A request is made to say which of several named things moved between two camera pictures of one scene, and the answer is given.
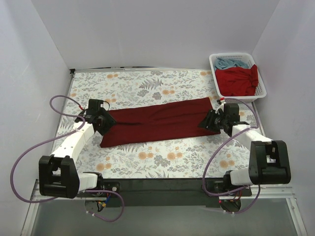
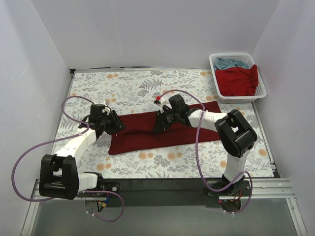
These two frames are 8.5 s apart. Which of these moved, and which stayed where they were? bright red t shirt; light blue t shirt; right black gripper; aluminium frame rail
Moved: right black gripper
Stayed: light blue t shirt; bright red t shirt; aluminium frame rail
